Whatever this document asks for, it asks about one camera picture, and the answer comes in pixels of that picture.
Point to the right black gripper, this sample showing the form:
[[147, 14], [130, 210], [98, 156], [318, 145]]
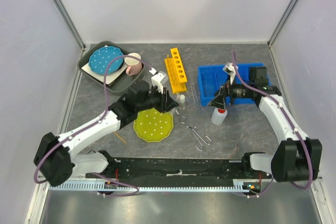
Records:
[[219, 102]]

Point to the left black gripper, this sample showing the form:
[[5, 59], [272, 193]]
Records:
[[166, 103]]

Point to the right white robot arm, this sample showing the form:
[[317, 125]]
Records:
[[297, 157]]

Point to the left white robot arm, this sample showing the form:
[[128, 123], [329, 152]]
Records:
[[59, 157]]

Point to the glass flask white stopper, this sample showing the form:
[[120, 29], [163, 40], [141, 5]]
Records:
[[183, 101]]

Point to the white wash bottle red cap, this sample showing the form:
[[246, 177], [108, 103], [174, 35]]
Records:
[[218, 116]]

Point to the blue plastic bin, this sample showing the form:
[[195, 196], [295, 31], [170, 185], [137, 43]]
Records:
[[211, 77]]

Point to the yellow test tube rack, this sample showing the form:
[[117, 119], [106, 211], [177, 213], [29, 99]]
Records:
[[176, 72]]

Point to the green dotted plate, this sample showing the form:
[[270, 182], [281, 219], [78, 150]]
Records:
[[153, 126]]

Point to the metal crucible tongs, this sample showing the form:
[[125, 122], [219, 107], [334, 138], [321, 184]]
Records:
[[200, 141]]

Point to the pink mug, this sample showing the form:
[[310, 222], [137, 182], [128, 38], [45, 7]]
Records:
[[134, 65]]

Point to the white square plate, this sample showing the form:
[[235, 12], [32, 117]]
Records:
[[113, 77]]

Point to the blue dotted plate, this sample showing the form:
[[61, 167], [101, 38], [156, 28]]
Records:
[[101, 58]]

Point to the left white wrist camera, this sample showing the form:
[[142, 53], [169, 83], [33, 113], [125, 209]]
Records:
[[158, 81]]

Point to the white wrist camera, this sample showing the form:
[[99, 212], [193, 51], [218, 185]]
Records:
[[158, 81], [231, 70]]

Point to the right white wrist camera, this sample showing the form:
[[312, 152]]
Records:
[[231, 70]]

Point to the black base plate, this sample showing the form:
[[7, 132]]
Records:
[[184, 171]]

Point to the slotted cable duct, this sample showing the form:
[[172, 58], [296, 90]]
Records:
[[231, 186]]

